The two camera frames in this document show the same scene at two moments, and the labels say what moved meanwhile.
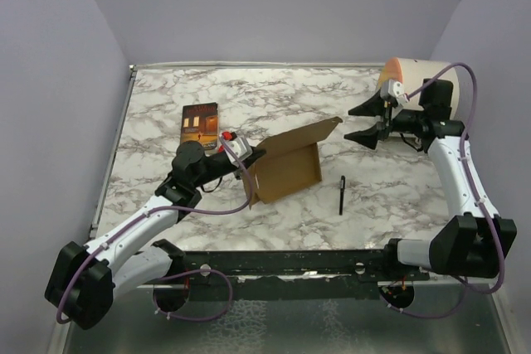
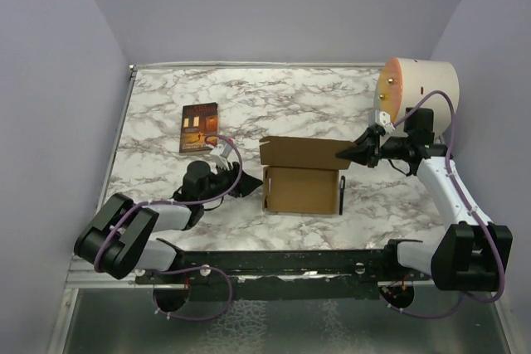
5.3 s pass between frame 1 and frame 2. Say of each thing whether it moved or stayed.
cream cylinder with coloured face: stayed
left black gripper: moved
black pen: stayed
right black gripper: moved
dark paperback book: stayed
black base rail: stayed
